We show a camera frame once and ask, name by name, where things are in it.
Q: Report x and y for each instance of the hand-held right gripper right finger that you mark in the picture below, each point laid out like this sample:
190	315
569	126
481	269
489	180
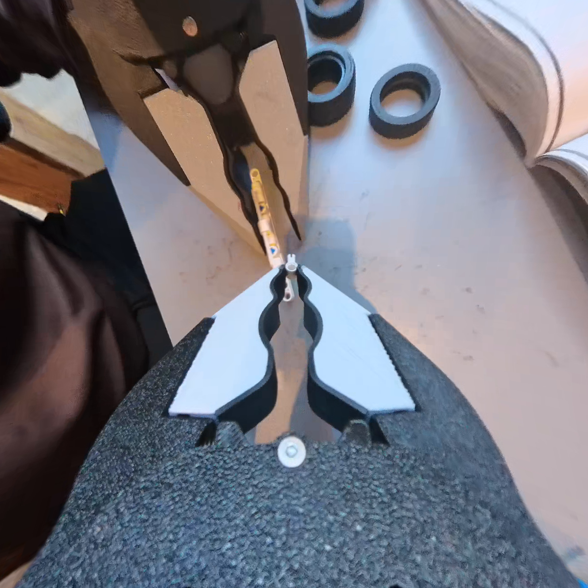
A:
358	363

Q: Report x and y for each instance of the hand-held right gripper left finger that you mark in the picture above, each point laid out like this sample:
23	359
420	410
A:
225	363

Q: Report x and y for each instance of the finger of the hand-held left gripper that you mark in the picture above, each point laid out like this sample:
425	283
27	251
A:
275	101
183	133

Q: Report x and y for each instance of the small white connector pin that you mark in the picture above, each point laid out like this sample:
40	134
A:
291	266

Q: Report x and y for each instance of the long white brick beam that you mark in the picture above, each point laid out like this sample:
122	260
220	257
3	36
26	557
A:
266	225

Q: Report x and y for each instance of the person's left forearm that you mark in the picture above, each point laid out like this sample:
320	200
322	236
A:
27	36

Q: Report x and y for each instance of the grey desk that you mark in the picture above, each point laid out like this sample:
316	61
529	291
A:
436	275

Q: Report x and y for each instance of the wide black rubber tire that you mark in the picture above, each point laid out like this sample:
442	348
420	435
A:
340	105

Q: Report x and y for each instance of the narrow black rubber tire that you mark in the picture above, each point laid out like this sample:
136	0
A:
330	27
381	119

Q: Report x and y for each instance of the black jacket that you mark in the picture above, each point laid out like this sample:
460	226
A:
101	229

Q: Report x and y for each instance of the person's torso in brown shirt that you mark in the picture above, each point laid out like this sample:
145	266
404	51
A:
55	344

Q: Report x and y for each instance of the open instruction booklet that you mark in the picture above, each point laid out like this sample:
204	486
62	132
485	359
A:
505	55

